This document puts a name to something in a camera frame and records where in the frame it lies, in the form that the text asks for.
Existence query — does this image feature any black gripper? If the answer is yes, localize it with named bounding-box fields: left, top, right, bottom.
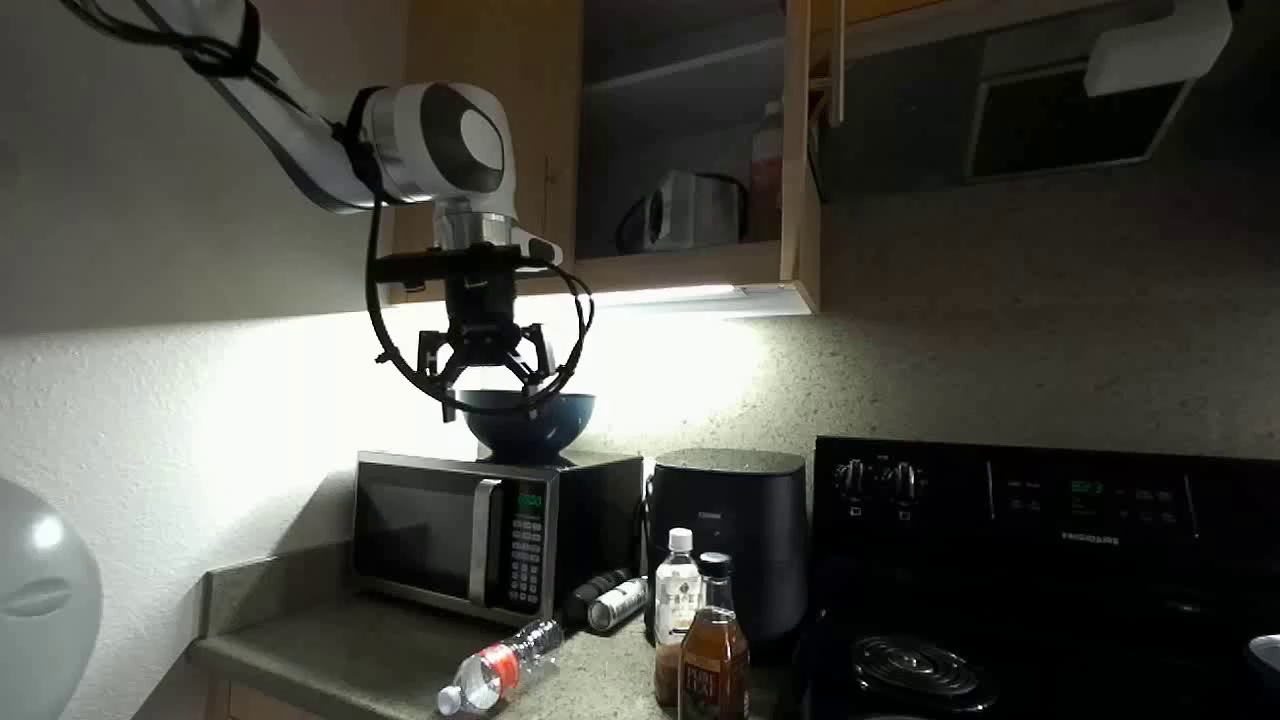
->
left=417, top=274, right=558, bottom=425

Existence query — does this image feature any grey white tissue box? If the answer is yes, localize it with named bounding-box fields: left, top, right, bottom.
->
left=616, top=167, right=753, bottom=255

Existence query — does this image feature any under-cabinet light strip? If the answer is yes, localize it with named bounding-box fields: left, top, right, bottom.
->
left=580, top=282, right=814, bottom=325

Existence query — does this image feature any wooden upper cabinet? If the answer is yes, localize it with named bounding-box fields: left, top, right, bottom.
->
left=401, top=0, right=824, bottom=320

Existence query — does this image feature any cabinet door white inside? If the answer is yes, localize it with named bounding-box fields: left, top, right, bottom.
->
left=775, top=0, right=824, bottom=320

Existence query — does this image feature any dark blue bowl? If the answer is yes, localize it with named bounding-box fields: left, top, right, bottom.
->
left=455, top=388, right=601, bottom=470

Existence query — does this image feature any black steel microwave oven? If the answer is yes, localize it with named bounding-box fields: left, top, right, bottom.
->
left=349, top=448, right=646, bottom=631

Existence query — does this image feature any dark silver bottle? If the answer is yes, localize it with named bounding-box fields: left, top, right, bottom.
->
left=556, top=563, right=655, bottom=636

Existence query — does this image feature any clear white-cap bottle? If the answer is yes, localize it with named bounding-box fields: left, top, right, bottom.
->
left=653, top=524, right=709, bottom=652

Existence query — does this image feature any clear red-label plastic bottle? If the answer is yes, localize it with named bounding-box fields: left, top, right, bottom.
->
left=430, top=616, right=573, bottom=720

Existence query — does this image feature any white round object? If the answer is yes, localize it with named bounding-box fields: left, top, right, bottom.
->
left=0, top=475, right=107, bottom=720

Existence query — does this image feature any black coil burner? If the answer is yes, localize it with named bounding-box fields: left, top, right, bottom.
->
left=841, top=627, right=1004, bottom=717

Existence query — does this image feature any black electric stove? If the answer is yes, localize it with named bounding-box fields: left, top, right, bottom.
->
left=782, top=431, right=1280, bottom=720

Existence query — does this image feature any range hood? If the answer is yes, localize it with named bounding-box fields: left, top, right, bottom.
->
left=962, top=0, right=1239, bottom=183

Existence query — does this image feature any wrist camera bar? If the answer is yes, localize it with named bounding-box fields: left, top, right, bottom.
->
left=366, top=237, right=569, bottom=289

